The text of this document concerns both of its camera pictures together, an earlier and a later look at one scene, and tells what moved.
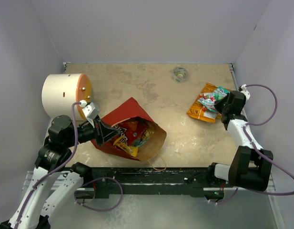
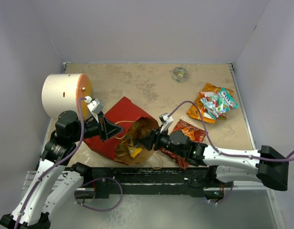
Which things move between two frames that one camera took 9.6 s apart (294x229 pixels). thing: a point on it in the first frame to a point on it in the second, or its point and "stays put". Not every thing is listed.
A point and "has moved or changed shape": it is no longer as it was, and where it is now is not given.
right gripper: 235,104 to 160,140
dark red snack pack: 131,129 to 196,135
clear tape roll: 179,75 stays put
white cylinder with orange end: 60,91 stays put
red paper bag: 131,109 has moved or changed shape
